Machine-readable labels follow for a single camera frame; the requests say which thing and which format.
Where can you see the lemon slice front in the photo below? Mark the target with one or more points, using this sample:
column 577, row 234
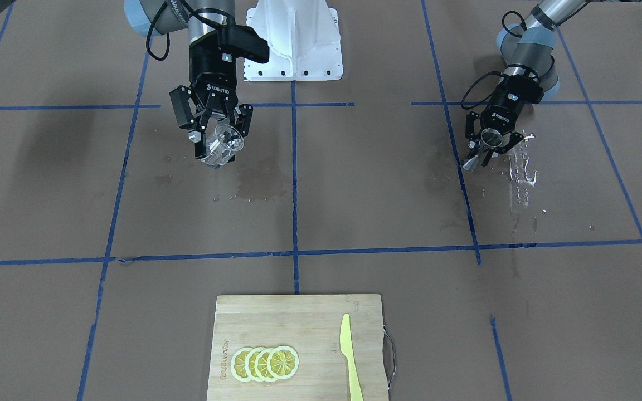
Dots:
column 283, row 362

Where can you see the lemon slice back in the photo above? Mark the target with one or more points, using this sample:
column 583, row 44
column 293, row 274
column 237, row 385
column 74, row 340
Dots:
column 239, row 365

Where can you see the yellow plastic knife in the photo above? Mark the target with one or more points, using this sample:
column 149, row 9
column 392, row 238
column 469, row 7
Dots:
column 345, row 341

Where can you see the small glass beaker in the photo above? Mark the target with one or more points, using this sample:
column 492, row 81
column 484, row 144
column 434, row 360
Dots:
column 222, row 145

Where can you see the lemon slice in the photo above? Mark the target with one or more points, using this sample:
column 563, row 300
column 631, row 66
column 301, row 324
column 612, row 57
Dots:
column 262, row 370
column 283, row 362
column 239, row 365
column 250, row 364

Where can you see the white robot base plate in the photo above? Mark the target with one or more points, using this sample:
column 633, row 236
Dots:
column 304, row 40

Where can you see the steel jigger measuring cup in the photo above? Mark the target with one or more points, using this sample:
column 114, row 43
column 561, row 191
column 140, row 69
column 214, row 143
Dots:
column 486, row 138

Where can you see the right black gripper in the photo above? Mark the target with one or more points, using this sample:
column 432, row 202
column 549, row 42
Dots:
column 207, row 71

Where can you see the bamboo cutting board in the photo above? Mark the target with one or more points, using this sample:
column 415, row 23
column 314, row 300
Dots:
column 310, row 324

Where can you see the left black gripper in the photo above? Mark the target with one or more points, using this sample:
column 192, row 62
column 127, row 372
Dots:
column 502, row 108

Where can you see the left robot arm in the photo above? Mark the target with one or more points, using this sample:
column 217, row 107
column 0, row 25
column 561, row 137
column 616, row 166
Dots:
column 528, row 46

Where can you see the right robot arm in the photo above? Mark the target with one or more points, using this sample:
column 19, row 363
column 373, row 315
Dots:
column 161, row 18

